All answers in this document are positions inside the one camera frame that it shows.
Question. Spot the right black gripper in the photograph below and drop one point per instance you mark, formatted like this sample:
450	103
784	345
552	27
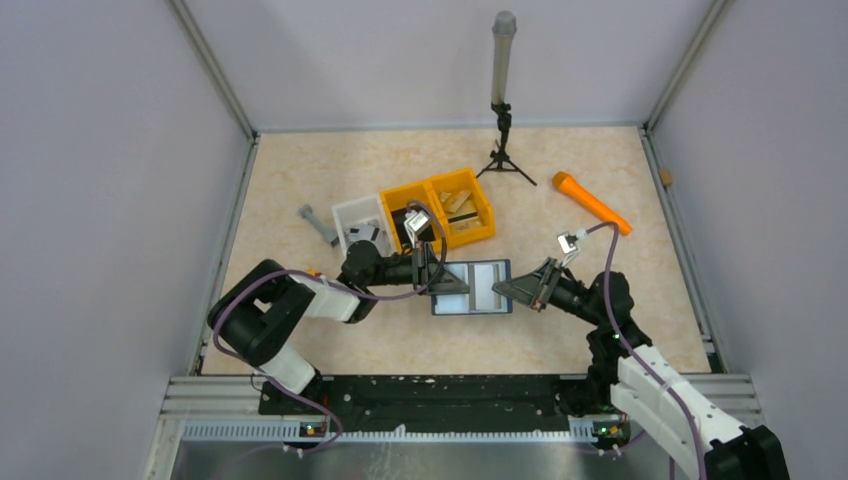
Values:
534	290

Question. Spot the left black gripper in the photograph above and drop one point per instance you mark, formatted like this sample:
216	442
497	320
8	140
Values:
428	271

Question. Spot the blue leather card holder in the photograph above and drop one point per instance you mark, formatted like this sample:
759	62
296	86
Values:
481	299

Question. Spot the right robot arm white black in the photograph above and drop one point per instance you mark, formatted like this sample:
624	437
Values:
629	373

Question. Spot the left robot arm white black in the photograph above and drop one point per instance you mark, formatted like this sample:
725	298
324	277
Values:
257	317

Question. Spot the wooden blocks in bin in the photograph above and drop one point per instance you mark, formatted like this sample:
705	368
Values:
460	210

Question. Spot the black object in bin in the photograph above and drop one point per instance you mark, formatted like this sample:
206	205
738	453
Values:
398	218

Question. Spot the yellow plastic bin left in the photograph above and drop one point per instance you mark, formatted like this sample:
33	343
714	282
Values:
400	198

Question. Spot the yellow plastic bin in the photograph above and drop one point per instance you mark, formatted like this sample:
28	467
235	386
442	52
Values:
400	198
465	179

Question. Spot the white plastic bin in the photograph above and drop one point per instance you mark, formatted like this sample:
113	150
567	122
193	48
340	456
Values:
363	218

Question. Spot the yellow plastic bin right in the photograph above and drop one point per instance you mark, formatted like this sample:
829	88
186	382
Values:
465	179

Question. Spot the grey plastic bolt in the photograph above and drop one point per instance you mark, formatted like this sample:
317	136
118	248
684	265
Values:
328	234

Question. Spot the black tripod stand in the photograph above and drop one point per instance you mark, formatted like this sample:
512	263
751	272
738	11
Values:
500	160

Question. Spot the grey microphone on stand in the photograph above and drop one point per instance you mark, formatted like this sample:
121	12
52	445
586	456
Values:
504	30

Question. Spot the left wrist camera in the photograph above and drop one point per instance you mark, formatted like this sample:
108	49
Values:
415	222

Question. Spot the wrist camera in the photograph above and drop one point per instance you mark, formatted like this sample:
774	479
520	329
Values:
415	222
570	244

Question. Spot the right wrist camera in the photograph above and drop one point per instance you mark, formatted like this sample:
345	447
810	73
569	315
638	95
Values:
570	244

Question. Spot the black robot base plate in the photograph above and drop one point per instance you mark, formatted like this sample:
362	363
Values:
448	403

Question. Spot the small wooden piece on rail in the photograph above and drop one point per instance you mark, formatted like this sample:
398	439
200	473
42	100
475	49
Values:
665	176

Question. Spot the white cable duct strip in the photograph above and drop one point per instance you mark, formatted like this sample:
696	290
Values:
296	432

